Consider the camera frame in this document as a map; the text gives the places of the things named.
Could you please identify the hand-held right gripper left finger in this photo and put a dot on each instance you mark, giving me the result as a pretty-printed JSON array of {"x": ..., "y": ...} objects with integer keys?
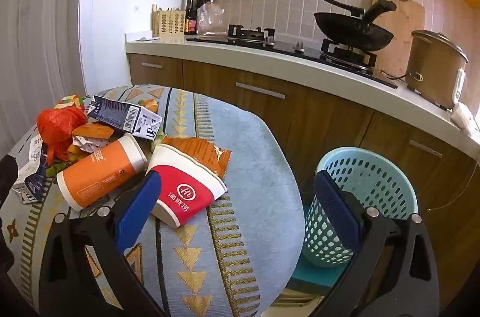
[{"x": 137, "y": 208}]

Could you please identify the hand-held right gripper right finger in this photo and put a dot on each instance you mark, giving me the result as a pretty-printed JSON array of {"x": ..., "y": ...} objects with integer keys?
[{"x": 337, "y": 204}]

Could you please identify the light blue plastic wastebasket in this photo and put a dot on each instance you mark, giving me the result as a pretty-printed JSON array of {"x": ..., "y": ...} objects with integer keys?
[{"x": 375, "y": 182}]

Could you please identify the orange paper cup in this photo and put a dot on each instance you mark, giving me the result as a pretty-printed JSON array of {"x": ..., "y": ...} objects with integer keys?
[{"x": 97, "y": 171}]

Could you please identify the red white paper bowl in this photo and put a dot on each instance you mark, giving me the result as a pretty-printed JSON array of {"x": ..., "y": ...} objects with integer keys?
[{"x": 187, "y": 186}]

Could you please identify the red plastic bag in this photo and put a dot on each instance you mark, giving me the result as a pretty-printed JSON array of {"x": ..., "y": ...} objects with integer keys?
[{"x": 56, "y": 126}]

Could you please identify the orange wrapper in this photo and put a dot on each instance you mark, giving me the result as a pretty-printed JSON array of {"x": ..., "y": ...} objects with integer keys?
[{"x": 198, "y": 152}]

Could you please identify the dark blue white milk carton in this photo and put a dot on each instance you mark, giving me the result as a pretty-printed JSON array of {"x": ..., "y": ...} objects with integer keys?
[{"x": 120, "y": 111}]

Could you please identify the flattened dark blue carton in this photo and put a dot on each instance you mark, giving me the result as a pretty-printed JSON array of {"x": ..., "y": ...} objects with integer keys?
[{"x": 32, "y": 182}]

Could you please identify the green vegetable scrap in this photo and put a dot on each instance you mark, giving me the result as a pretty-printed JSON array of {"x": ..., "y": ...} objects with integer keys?
[{"x": 56, "y": 167}]

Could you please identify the white crumpled paper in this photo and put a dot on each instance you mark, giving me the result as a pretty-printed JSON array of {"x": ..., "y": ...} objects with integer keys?
[{"x": 90, "y": 144}]

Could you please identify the brown crumpled wrapper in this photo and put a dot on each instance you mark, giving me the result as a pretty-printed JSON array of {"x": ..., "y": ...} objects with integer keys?
[{"x": 93, "y": 131}]

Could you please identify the small colourful box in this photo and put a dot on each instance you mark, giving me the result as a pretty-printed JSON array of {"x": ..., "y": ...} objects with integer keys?
[{"x": 71, "y": 101}]

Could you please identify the patterned blue tablecloth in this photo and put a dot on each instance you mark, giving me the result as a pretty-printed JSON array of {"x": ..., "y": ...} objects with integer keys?
[{"x": 243, "y": 159}]

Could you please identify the wooden kitchen cabinet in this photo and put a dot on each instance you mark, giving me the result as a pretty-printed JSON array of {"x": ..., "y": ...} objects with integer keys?
[{"x": 300, "y": 107}]

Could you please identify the orange food piece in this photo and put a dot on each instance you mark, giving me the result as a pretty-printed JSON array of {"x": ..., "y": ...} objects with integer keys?
[{"x": 150, "y": 103}]

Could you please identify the black gas stove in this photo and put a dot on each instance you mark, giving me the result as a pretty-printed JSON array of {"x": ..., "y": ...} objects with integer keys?
[{"x": 292, "y": 49}]

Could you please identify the white kitchen countertop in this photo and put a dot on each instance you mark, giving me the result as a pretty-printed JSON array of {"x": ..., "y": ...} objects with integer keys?
[{"x": 262, "y": 56}]

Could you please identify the brown rice cooker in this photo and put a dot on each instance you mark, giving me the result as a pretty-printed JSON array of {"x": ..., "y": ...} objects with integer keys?
[{"x": 431, "y": 66}]

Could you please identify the black wok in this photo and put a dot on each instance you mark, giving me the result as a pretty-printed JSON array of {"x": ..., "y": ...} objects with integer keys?
[{"x": 348, "y": 32}]

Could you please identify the beige utensil basket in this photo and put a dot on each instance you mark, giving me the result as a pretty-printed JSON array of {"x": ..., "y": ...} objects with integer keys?
[{"x": 168, "y": 23}]

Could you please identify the wooden cutting board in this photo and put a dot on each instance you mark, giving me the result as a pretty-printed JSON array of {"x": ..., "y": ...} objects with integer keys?
[{"x": 401, "y": 21}]

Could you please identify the dark soy sauce bottle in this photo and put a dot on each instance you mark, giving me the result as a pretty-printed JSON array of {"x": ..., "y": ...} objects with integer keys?
[{"x": 191, "y": 21}]

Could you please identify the clear plastic bag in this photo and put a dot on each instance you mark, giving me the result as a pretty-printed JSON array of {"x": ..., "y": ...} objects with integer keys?
[{"x": 212, "y": 19}]

